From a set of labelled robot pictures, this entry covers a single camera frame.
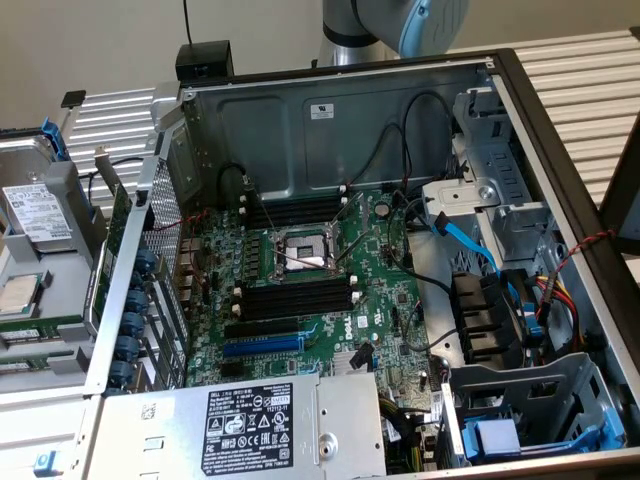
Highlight blue card retention clip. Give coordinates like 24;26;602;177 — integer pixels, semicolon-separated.
107;359;136;386
134;248;159;275
119;312;145;339
123;288;150;316
113;334;141;362

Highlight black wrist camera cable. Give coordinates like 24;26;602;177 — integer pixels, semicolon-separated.
181;0;195;47

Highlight power supply wire bundle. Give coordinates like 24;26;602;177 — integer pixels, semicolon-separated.
378;394;441;476

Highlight silver power supply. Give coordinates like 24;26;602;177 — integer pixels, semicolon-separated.
82;372;389;480

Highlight black fan shroud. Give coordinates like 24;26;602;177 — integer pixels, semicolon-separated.
449;269;526;371

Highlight thin metal locking lever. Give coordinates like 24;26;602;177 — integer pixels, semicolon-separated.
335;234;370;266
247;182;284;244

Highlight blue disk caddy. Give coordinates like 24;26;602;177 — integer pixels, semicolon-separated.
462;407;626;464

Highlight metal drive cage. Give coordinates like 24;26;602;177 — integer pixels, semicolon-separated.
419;87;566;266

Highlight black capped metal post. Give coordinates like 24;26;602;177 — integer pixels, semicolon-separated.
53;89;88;151

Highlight metal disk bay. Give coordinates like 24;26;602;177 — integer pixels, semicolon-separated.
439;352;629;469

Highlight green graphics card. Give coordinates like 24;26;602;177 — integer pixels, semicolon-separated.
82;144;135;337

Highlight blue disk bracket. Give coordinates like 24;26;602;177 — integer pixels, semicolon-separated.
42;117;96;221

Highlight CPU socket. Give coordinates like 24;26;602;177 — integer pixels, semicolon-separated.
267;222;349;286

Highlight thin black looped wire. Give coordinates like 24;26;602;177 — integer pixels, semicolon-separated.
399;299;461;354

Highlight red black twisted wire long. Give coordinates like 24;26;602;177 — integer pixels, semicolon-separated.
535;228;620;324

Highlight thin black table wire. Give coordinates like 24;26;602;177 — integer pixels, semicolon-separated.
87;156;147;201

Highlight blue expansion slot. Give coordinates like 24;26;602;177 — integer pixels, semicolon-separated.
221;335;306;359

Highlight blue square button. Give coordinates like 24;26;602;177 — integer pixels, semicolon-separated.
33;449;59;479

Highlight black arched wire low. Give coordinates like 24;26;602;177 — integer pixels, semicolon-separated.
346;122;416;190

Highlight black arched wire tall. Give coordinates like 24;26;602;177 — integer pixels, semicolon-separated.
401;89;457;196

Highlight blue SATA wire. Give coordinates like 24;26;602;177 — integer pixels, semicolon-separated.
432;212;544;346

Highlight open PC case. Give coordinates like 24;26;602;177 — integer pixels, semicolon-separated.
82;47;640;480

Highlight green Dell motherboard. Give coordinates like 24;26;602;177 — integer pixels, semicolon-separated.
184;187;446;396

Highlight silver metal bracket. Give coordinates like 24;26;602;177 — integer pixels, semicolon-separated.
149;82;184;134

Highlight grey parts rack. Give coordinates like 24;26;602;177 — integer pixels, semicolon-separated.
0;159;109;396

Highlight silver chipset heatsink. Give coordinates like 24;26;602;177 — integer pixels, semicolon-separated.
332;349;374;376

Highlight red black twisted wire short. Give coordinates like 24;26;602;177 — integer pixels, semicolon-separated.
152;208;211;234

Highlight black power supply label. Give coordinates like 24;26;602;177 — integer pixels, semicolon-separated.
201;383;295;476

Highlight thick black wire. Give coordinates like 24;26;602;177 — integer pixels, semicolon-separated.
386;188;454;301

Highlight dark framed panel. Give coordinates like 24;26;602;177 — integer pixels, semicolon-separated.
598;110;640;257

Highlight silver hard disk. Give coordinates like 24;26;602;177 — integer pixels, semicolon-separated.
0;137;76;254

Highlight silver CPU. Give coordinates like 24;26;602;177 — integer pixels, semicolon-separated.
0;273;44;317

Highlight long black expansion slot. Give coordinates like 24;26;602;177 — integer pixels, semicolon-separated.
223;317;302;341

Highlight yellow red power wires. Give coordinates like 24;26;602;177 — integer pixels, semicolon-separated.
534;272;586;354

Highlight black wire with plug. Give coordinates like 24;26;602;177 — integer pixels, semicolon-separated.
217;162;252;211

